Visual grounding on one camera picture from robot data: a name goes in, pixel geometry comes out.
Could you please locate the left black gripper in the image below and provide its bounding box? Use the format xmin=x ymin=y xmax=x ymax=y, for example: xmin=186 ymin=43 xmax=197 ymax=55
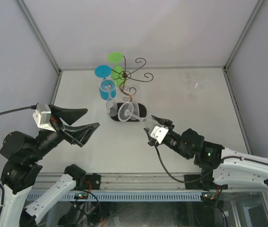
xmin=29 ymin=103 xmax=101 ymax=160

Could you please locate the copper wire wine glass rack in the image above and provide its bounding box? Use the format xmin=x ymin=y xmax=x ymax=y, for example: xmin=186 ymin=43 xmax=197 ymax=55
xmin=107 ymin=52 xmax=154 ymax=117

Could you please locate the blue plastic wine glass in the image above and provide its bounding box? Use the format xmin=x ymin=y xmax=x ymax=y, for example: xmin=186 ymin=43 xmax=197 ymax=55
xmin=95 ymin=65 xmax=116 ymax=101

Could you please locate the clear champagne flute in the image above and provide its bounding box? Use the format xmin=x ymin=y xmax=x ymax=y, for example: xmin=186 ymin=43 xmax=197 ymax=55
xmin=99 ymin=79 xmax=118 ymax=117

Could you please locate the green plastic wine glass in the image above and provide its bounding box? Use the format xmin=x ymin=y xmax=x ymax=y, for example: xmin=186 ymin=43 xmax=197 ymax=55
xmin=107 ymin=52 xmax=124 ymax=87

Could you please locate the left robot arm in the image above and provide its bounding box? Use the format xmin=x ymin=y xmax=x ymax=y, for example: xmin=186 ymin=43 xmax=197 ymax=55
xmin=0 ymin=104 xmax=100 ymax=227

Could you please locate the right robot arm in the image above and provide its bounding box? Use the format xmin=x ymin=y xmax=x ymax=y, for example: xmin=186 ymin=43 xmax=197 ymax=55
xmin=143 ymin=115 xmax=268 ymax=190

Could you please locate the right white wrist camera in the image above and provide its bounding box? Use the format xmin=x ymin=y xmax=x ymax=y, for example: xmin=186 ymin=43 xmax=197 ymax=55
xmin=149 ymin=126 xmax=169 ymax=144

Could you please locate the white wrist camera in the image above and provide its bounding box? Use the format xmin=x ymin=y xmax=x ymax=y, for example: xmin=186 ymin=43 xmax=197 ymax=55
xmin=33 ymin=104 xmax=55 ymax=131
xmin=149 ymin=126 xmax=169 ymax=144

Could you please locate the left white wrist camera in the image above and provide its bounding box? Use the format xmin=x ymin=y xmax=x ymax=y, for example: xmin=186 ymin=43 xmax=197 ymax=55
xmin=33 ymin=104 xmax=55 ymax=131

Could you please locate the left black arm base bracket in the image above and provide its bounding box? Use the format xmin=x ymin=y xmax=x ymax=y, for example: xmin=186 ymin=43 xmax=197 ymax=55
xmin=84 ymin=173 xmax=101 ymax=191

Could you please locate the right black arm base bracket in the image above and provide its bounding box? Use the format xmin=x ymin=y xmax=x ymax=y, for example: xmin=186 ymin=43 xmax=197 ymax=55
xmin=184 ymin=174 xmax=202 ymax=190

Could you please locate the aluminium front rail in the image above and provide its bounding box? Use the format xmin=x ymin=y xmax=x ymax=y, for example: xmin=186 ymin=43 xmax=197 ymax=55
xmin=29 ymin=172 xmax=219 ymax=191

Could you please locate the grey slotted cable duct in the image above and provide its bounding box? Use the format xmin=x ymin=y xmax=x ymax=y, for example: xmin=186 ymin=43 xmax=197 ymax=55
xmin=27 ymin=191 xmax=210 ymax=202

